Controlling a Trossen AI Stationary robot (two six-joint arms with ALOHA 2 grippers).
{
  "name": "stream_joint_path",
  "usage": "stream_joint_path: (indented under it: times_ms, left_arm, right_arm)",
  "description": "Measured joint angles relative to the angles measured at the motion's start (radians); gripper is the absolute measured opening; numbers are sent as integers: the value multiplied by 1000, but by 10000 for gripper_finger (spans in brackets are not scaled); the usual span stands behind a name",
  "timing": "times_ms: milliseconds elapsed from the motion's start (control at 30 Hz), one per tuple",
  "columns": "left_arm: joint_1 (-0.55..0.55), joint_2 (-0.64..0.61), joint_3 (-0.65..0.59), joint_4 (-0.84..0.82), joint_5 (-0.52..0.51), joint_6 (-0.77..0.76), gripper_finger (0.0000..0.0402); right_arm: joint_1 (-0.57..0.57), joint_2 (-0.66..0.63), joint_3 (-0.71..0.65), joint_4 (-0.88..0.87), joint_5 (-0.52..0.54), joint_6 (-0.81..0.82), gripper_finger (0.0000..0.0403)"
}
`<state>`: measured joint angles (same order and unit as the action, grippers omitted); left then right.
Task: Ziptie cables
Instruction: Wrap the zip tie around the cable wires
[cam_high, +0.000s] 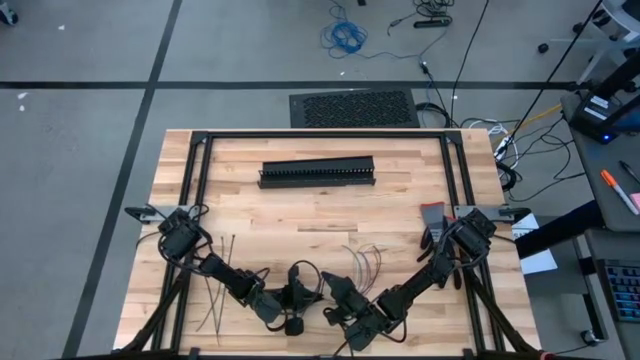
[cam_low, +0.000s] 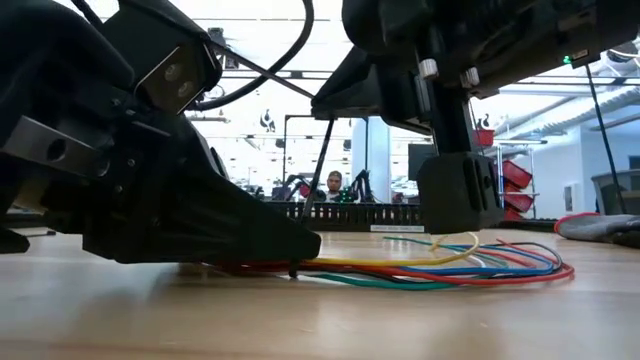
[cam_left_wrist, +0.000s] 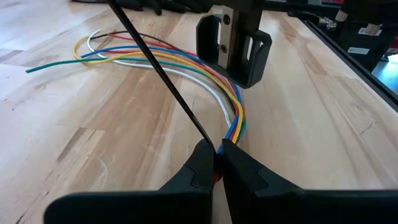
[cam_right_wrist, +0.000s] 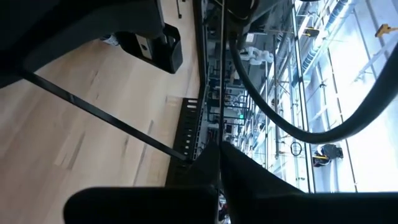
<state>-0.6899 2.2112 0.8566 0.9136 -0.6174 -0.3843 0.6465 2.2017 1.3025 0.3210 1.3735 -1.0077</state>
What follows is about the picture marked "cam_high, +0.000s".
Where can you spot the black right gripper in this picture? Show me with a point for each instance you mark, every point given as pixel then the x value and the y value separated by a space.
pixel 367 330

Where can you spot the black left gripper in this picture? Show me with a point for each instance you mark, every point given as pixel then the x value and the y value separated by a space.
pixel 267 307

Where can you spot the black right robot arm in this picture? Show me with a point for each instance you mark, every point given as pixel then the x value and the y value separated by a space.
pixel 425 277

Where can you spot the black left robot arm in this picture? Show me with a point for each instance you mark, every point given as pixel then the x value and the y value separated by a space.
pixel 225 272

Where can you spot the black zip tie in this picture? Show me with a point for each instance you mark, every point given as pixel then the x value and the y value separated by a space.
pixel 206 316
pixel 231 247
pixel 222 247

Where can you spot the black perforated floor mat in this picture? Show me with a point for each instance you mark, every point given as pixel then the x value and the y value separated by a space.
pixel 355 107

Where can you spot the white paper sheet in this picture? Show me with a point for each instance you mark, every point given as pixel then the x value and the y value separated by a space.
pixel 539 262

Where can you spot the grey keyboard cart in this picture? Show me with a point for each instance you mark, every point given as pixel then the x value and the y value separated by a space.
pixel 560 300

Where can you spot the dark blue padded bar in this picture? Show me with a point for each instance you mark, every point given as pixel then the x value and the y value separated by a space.
pixel 560 230

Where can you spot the black keyboard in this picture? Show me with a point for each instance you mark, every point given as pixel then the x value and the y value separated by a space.
pixel 625 290

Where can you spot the grey side desk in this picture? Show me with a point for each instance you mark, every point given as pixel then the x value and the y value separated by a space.
pixel 595 170

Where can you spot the black power strip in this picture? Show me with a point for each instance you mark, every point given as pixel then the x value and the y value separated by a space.
pixel 432 22

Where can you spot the orange marker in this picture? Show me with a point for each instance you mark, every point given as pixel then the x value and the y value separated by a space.
pixel 617 189

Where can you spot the pink sticky notes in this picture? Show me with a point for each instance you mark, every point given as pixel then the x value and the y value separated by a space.
pixel 636 201

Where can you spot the black desktop device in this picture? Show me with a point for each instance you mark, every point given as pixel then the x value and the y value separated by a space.
pixel 595 112

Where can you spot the black pen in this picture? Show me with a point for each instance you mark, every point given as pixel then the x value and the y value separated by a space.
pixel 629 171

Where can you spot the white office chair base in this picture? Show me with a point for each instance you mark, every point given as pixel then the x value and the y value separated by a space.
pixel 610 25

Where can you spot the black white floor object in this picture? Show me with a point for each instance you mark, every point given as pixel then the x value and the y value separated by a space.
pixel 6 16

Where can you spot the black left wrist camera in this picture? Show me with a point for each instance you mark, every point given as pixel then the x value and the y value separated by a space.
pixel 302 300

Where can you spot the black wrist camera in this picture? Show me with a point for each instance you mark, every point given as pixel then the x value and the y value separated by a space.
pixel 302 300
pixel 356 304

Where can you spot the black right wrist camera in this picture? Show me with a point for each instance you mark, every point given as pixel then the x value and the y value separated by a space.
pixel 356 304

